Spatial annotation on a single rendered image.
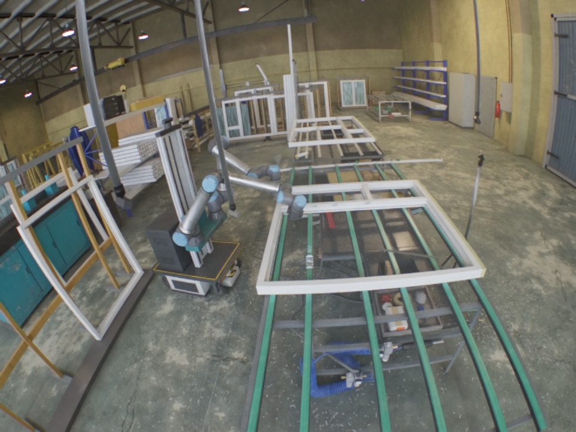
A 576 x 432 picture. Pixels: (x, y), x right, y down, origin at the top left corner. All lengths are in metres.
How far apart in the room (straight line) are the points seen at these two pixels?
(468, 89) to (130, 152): 10.66
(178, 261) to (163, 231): 0.38
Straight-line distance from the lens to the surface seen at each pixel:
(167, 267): 3.20
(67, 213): 5.00
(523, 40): 8.81
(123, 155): 6.21
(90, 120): 5.75
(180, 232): 2.43
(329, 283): 1.66
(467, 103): 11.24
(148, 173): 6.19
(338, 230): 2.76
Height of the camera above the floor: 2.07
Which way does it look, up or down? 29 degrees down
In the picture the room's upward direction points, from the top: 7 degrees counter-clockwise
